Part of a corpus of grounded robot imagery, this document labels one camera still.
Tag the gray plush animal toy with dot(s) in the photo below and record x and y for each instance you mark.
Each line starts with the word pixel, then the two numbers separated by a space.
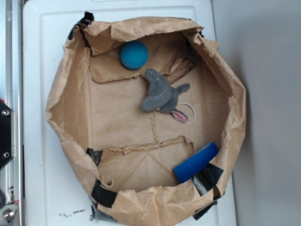
pixel 163 97

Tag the brown paper bag bin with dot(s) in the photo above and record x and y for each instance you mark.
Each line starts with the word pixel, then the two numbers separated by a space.
pixel 124 157

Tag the blue felt ball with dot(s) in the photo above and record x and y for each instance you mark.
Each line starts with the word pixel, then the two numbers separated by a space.
pixel 134 55

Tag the blue foam block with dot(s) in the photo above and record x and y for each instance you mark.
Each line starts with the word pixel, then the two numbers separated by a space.
pixel 196 162

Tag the black bracket plate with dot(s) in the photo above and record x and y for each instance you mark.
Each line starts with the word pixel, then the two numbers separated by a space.
pixel 6 134

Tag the metal rail frame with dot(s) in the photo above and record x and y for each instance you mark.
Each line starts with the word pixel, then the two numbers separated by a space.
pixel 11 90

